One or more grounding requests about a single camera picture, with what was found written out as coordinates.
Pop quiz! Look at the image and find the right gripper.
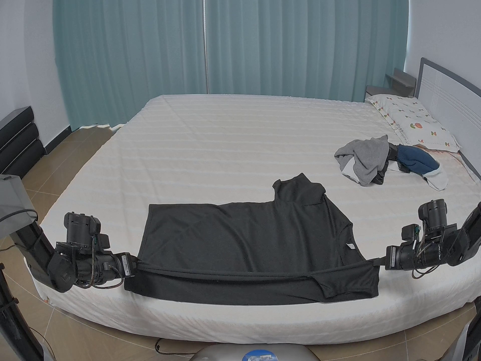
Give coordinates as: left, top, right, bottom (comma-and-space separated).
384, 245, 415, 272

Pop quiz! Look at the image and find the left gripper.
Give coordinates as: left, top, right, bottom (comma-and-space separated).
109, 253, 138, 279

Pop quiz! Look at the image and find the black T-shirt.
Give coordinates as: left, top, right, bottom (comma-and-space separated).
123, 172, 384, 305

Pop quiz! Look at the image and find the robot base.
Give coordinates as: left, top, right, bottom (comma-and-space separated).
190, 344, 320, 361

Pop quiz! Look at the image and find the pile of clothes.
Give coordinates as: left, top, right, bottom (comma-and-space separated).
334, 135, 449, 192

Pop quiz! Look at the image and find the bed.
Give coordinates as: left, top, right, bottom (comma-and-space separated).
24, 57, 481, 347

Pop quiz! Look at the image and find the white printed pillow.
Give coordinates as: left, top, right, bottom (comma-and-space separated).
365, 93, 462, 153

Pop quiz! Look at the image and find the black chest of drawers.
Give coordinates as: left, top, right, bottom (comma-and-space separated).
0, 106, 46, 179

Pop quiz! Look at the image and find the grey bedside table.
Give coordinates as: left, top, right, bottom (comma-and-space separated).
365, 67, 417, 98

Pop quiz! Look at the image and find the blue-green curtain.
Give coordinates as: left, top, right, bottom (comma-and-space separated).
206, 0, 410, 101
53, 0, 209, 131

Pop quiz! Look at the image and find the black cable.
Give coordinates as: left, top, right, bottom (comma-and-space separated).
155, 337, 196, 353
0, 208, 39, 225

